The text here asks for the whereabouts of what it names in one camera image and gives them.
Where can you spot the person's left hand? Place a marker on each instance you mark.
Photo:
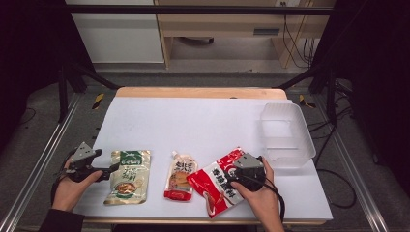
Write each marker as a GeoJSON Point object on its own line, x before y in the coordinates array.
{"type": "Point", "coordinates": [72, 191]}

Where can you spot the white spout pouch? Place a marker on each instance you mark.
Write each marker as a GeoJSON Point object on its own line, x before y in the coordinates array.
{"type": "Point", "coordinates": [179, 179]}

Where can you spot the black curtain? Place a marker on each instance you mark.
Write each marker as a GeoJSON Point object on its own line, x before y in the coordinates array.
{"type": "Point", "coordinates": [380, 64]}
{"type": "Point", "coordinates": [29, 48]}

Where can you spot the white cabinet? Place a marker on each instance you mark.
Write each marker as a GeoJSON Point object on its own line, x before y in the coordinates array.
{"type": "Point", "coordinates": [119, 35]}

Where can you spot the red and white sauce packet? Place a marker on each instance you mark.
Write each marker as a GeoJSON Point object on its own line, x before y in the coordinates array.
{"type": "Point", "coordinates": [212, 188]}

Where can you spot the yellow and black tape strip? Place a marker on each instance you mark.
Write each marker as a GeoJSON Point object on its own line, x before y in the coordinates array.
{"type": "Point", "coordinates": [304, 101]}
{"type": "Point", "coordinates": [98, 101]}

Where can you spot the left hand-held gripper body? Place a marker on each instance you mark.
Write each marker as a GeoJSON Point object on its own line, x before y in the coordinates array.
{"type": "Point", "coordinates": [84, 159]}

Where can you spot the clear plastic container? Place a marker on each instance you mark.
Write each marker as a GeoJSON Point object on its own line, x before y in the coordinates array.
{"type": "Point", "coordinates": [286, 135]}

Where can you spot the aluminium rail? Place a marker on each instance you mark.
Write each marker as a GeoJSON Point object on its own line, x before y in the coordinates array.
{"type": "Point", "coordinates": [35, 167]}
{"type": "Point", "coordinates": [351, 174]}

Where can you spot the light wooden desk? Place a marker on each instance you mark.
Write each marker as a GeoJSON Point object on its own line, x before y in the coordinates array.
{"type": "Point", "coordinates": [225, 24]}

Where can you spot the green and gold food pouch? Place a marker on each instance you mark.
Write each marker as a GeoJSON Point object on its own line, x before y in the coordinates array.
{"type": "Point", "coordinates": [129, 180]}

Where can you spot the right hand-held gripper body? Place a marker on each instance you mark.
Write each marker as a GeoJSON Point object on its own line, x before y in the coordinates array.
{"type": "Point", "coordinates": [248, 172]}

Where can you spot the black metal stand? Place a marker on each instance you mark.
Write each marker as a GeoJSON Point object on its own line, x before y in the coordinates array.
{"type": "Point", "coordinates": [331, 96]}
{"type": "Point", "coordinates": [63, 93]}

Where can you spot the wooden table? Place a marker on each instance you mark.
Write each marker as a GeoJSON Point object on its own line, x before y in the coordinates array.
{"type": "Point", "coordinates": [199, 92]}

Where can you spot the black frame bar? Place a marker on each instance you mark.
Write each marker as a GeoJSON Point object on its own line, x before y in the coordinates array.
{"type": "Point", "coordinates": [193, 9]}

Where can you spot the person's right hand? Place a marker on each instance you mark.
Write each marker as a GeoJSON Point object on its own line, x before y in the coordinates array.
{"type": "Point", "coordinates": [261, 196]}

